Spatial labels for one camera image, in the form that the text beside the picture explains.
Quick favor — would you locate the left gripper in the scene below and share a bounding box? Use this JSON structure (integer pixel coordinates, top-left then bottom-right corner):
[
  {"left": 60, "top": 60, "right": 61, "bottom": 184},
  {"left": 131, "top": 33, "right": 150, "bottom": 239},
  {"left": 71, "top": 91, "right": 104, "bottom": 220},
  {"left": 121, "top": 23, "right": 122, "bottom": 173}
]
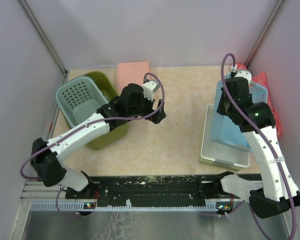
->
[{"left": 127, "top": 91, "right": 166, "bottom": 124}]

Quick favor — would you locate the blue perforated tray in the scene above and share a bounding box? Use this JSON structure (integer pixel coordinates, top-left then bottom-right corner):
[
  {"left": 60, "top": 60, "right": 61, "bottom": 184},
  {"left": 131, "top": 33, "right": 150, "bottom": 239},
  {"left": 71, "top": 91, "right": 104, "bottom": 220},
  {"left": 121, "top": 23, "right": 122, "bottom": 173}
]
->
[{"left": 210, "top": 80, "right": 268, "bottom": 152}]

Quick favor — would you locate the white perforated tray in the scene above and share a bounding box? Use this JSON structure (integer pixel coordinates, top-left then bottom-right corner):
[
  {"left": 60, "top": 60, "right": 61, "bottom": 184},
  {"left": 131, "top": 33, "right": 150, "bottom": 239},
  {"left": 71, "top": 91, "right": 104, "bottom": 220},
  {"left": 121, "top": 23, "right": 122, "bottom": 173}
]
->
[{"left": 199, "top": 103, "right": 250, "bottom": 169}]

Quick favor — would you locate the pink perforated tray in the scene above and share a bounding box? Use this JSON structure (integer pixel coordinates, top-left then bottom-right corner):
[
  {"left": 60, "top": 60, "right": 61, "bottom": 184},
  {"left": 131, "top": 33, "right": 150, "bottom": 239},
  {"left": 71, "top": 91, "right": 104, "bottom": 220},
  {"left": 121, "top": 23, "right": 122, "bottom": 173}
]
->
[{"left": 116, "top": 61, "right": 150, "bottom": 94}]

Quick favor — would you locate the light green perforated tray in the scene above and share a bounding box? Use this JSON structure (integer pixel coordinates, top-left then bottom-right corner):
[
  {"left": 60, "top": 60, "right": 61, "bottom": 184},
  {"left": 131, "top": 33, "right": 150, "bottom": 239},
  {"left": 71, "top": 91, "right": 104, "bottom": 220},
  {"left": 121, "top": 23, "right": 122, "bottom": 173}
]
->
[{"left": 198, "top": 156, "right": 242, "bottom": 171}]

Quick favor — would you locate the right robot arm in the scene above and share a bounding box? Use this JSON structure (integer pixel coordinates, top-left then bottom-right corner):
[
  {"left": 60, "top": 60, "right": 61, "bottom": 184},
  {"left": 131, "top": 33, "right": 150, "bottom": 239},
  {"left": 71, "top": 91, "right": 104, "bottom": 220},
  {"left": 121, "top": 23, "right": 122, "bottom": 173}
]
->
[{"left": 213, "top": 76, "right": 300, "bottom": 219}]

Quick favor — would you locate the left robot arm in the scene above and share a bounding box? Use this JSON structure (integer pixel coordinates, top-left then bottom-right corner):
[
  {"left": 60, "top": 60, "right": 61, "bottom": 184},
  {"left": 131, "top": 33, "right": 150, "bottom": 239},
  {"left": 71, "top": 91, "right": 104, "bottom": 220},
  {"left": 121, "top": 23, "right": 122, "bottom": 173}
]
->
[{"left": 30, "top": 80, "right": 166, "bottom": 199}]

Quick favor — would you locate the red plastic bag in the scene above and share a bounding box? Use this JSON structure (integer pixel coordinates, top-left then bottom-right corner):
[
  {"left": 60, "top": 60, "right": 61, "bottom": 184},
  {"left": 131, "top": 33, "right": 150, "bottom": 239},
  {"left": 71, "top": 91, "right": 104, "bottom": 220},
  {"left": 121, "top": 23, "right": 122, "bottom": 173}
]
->
[{"left": 249, "top": 72, "right": 283, "bottom": 138}]

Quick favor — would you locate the olive green plastic tub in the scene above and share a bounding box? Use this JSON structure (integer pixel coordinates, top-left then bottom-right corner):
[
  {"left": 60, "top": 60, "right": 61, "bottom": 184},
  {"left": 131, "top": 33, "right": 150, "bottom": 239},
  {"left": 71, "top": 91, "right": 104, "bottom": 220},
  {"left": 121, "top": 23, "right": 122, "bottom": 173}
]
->
[{"left": 63, "top": 71, "right": 130, "bottom": 151}]

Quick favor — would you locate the teal perforated basket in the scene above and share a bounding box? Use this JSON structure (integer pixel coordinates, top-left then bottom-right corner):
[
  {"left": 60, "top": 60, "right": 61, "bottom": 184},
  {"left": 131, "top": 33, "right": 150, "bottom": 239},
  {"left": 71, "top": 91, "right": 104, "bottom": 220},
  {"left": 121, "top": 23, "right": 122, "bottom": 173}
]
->
[{"left": 55, "top": 75, "right": 109, "bottom": 129}]

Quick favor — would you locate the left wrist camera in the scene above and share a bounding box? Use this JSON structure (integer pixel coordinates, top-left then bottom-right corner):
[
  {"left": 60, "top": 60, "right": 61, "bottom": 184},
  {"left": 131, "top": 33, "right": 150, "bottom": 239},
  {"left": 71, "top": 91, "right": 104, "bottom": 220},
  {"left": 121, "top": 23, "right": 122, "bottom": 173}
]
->
[{"left": 142, "top": 77, "right": 160, "bottom": 102}]

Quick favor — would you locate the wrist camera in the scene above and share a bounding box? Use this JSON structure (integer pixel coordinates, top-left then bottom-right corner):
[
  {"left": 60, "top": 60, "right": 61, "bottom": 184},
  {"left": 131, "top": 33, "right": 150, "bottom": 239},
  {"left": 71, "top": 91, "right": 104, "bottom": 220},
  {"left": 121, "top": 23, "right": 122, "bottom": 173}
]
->
[
  {"left": 230, "top": 64, "right": 252, "bottom": 85},
  {"left": 142, "top": 77, "right": 160, "bottom": 102}
]

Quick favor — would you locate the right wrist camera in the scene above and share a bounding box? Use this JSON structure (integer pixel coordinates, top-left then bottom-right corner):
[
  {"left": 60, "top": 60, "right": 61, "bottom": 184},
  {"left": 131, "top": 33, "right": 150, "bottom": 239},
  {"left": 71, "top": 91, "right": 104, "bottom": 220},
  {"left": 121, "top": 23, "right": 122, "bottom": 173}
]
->
[{"left": 230, "top": 64, "right": 252, "bottom": 85}]

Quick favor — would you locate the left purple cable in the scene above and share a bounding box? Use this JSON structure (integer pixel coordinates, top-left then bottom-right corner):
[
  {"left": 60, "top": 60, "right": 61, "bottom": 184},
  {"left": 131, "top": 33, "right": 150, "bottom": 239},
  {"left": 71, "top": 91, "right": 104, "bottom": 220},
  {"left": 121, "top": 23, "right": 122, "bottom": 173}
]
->
[{"left": 19, "top": 72, "right": 166, "bottom": 220}]

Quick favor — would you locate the grey slotted cable duct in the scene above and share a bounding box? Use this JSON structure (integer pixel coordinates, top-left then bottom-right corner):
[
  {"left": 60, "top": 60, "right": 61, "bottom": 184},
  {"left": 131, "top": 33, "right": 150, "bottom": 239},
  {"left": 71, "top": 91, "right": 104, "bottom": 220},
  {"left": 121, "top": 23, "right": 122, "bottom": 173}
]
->
[{"left": 29, "top": 201, "right": 236, "bottom": 212}]

